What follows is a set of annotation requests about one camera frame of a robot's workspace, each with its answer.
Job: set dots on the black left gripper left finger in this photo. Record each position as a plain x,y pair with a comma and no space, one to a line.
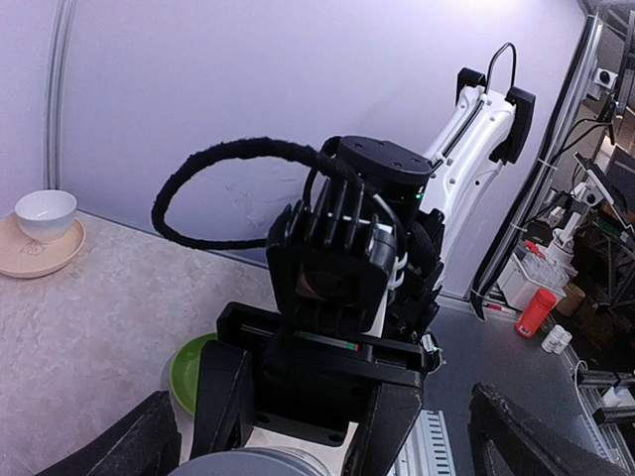
146,441

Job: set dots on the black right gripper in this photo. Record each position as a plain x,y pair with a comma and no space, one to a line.
309,387

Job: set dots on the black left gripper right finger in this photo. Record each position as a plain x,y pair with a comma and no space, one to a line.
506,440

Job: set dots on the grey-capped orange pill bottle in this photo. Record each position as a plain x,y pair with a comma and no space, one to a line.
254,461

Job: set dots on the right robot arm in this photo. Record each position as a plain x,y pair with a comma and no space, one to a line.
431,194

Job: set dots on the green plate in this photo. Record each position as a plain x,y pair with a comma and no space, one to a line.
184,372

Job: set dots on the small white background bottles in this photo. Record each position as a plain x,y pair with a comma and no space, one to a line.
557,340

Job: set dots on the red bottle in background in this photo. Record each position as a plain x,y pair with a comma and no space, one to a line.
533,316

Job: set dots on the beige wooden plate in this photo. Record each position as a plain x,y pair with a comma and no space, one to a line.
26,258

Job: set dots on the white ceramic bowl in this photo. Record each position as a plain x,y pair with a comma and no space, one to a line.
46,215

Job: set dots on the front aluminium rail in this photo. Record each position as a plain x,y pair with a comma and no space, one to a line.
427,450

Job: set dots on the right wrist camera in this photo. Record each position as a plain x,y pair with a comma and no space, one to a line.
333,262

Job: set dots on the left aluminium frame post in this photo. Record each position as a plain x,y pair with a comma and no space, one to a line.
62,27

